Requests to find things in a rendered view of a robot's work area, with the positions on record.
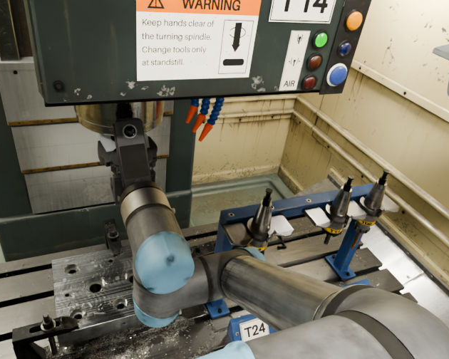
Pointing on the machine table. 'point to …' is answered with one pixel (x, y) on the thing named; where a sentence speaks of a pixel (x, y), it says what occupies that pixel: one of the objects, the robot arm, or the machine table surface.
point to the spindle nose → (95, 122)
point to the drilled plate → (102, 323)
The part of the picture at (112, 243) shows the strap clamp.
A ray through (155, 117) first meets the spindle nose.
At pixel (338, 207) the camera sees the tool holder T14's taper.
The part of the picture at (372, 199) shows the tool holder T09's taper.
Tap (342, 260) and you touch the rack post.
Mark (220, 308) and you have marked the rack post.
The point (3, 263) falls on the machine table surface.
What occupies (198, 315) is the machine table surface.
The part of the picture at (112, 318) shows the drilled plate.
